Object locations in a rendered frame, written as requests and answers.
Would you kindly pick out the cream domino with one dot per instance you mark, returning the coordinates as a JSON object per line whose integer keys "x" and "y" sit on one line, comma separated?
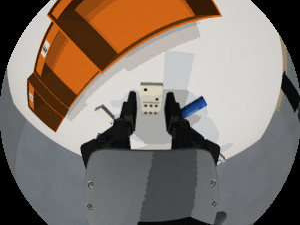
{"x": 151, "y": 96}

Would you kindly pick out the blue battery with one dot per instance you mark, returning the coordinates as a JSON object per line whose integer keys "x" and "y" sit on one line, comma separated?
{"x": 193, "y": 107}

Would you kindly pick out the white usb stick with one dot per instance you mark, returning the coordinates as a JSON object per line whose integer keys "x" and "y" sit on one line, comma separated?
{"x": 105, "y": 114}

